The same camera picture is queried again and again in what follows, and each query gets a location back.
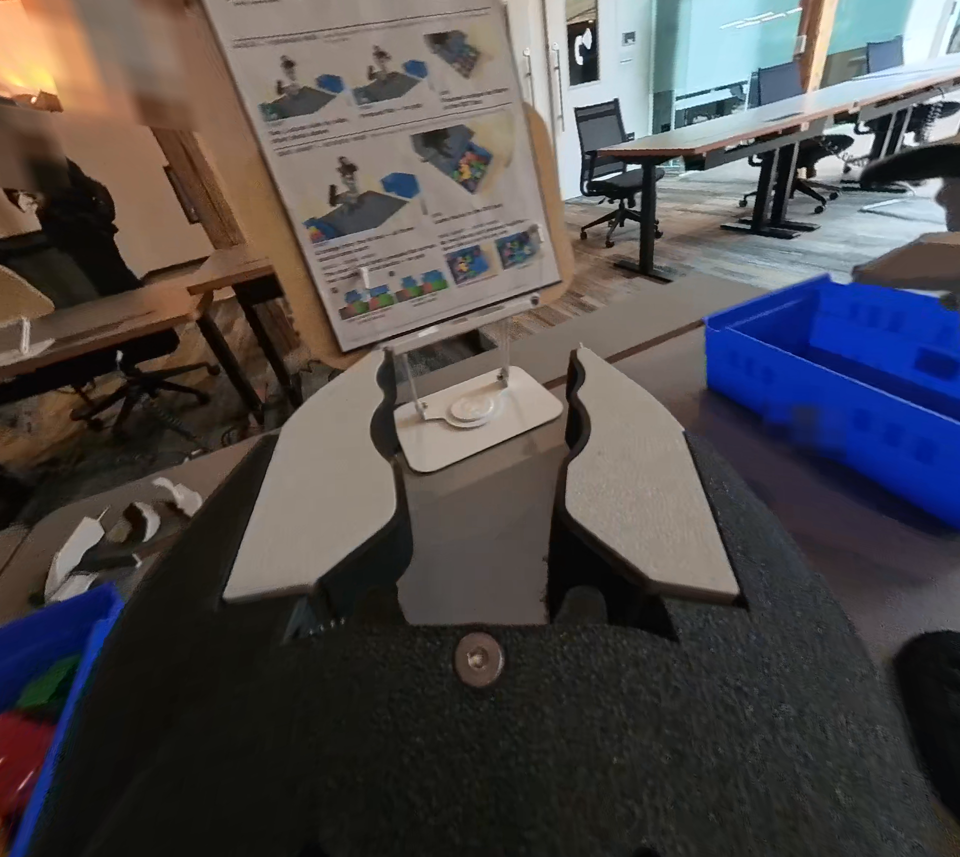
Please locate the blue plastic object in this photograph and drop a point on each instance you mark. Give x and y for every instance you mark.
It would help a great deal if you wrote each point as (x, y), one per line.
(840, 407)

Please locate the white door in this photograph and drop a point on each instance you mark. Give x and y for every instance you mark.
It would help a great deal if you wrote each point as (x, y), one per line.
(600, 2)

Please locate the black office chair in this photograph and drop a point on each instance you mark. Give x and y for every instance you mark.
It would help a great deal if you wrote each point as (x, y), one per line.
(143, 385)
(612, 167)
(795, 122)

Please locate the wooden table frame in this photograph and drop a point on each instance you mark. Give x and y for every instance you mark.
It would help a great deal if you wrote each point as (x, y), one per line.
(135, 310)

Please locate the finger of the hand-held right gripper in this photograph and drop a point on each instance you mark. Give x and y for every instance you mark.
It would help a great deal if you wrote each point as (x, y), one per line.
(923, 272)
(923, 170)

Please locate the blue plastic bin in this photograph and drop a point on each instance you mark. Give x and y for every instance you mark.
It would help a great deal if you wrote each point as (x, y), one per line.
(60, 632)

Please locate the pile of mixed mega blocks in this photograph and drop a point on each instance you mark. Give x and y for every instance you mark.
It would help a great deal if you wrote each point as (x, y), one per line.
(30, 737)

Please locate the printed instruction sheet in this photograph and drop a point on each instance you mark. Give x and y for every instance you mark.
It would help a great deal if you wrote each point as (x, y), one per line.
(375, 122)

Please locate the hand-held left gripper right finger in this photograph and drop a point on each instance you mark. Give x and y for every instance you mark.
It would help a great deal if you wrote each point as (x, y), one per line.
(645, 497)

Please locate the long dark table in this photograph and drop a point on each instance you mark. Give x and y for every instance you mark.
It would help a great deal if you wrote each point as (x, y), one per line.
(750, 122)

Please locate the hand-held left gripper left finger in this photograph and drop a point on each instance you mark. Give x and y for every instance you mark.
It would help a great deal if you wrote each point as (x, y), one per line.
(308, 497)

